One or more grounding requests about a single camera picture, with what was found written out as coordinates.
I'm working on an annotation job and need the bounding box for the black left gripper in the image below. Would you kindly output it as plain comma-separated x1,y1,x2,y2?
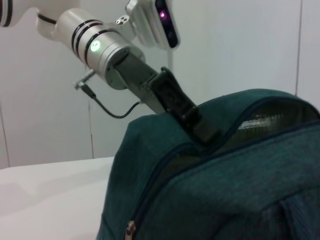
109,49,221,147

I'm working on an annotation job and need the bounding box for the dark teal insulated bag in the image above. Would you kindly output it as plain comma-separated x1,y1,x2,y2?
96,88,320,240

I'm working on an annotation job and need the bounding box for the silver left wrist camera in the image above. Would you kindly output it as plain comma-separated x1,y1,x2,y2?
124,0,181,50

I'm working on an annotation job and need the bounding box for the left gripper connector cable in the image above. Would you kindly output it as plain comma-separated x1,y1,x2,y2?
72,70,144,120

